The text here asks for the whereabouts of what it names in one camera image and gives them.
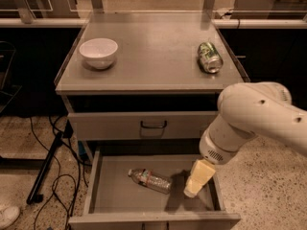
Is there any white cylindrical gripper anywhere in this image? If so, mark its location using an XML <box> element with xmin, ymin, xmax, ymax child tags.
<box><xmin>183</xmin><ymin>115</ymin><xmax>256</xmax><ymax>198</ymax></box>

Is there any clear plastic water bottle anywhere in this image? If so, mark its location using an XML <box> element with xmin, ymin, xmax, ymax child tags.
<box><xmin>128</xmin><ymin>169</ymin><xmax>172</xmax><ymax>195</ymax></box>

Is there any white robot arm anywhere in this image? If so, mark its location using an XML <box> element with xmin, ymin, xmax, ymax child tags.
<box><xmin>184</xmin><ymin>82</ymin><xmax>307</xmax><ymax>197</ymax></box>

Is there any closed top drawer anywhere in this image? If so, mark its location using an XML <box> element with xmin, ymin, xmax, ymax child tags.
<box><xmin>68</xmin><ymin>111</ymin><xmax>217</xmax><ymax>141</ymax></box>

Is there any open middle drawer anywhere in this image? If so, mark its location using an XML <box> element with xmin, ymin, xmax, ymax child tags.
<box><xmin>69</xmin><ymin>151</ymin><xmax>241</xmax><ymax>230</ymax></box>

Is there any grey metal drawer cabinet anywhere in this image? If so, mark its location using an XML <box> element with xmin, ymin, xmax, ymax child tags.
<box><xmin>53</xmin><ymin>11</ymin><xmax>251</xmax><ymax>230</ymax></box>

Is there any green soda can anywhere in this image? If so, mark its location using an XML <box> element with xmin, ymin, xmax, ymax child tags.
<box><xmin>198</xmin><ymin>42</ymin><xmax>224</xmax><ymax>74</ymax></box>

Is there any white ceramic bowl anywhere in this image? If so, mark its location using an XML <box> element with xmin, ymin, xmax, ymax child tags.
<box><xmin>79</xmin><ymin>38</ymin><xmax>118</xmax><ymax>69</ymax></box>

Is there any black metal stand leg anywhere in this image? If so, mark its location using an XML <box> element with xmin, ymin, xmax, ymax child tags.
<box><xmin>26</xmin><ymin>121</ymin><xmax>64</xmax><ymax>205</ymax></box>

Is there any white shoe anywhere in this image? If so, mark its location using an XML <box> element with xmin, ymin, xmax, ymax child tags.
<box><xmin>0</xmin><ymin>206</ymin><xmax>20</xmax><ymax>230</ymax></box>

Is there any black drawer handle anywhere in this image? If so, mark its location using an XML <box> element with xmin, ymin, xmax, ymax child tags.
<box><xmin>140</xmin><ymin>121</ymin><xmax>168</xmax><ymax>129</ymax></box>

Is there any white counter rail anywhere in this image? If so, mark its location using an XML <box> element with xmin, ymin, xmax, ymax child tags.
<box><xmin>0</xmin><ymin>18</ymin><xmax>307</xmax><ymax>29</ymax></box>

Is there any black floor cable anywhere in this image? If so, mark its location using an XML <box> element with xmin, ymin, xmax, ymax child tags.
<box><xmin>29</xmin><ymin>115</ymin><xmax>91</xmax><ymax>230</ymax></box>

